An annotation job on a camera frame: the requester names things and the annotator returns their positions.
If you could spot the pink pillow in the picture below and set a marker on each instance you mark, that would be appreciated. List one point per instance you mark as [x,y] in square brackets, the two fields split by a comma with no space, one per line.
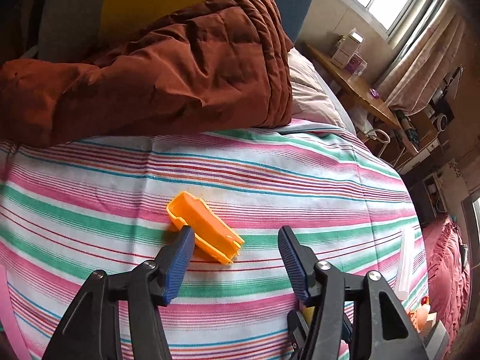
[313,100]

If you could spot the orange plastic toy piece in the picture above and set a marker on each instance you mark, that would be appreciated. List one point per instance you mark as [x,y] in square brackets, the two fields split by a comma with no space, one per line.
[212,235]

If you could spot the purple box on shelf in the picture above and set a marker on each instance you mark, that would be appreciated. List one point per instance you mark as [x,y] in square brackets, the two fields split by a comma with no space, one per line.
[356,65]

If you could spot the striped bed sheet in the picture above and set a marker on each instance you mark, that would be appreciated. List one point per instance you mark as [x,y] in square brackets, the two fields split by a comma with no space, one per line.
[100,203]

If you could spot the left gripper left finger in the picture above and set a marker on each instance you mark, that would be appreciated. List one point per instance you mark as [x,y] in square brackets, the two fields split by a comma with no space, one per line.
[171,264]

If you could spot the white stool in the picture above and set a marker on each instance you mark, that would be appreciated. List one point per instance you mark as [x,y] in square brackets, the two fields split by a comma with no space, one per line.
[377,134]

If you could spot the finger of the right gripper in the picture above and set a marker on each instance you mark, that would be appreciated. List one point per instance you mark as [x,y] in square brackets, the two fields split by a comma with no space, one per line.
[297,330]

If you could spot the rust brown quilted blanket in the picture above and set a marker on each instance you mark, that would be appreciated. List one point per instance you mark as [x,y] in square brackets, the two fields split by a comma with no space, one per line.
[217,65]

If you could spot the white plastic tube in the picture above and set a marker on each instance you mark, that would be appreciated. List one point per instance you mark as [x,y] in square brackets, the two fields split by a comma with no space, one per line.
[405,268]

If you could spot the white tray with pink rim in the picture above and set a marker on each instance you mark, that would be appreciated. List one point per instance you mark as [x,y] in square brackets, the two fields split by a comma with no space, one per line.
[9,323]

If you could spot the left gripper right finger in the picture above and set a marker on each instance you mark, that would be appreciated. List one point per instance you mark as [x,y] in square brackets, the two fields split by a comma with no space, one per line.
[299,262]

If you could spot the white box on shelf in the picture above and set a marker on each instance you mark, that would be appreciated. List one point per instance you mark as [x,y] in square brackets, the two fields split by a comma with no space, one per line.
[345,48]

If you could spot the pink patterned curtain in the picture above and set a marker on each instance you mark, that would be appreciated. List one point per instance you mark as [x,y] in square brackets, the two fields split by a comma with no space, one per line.
[412,82]

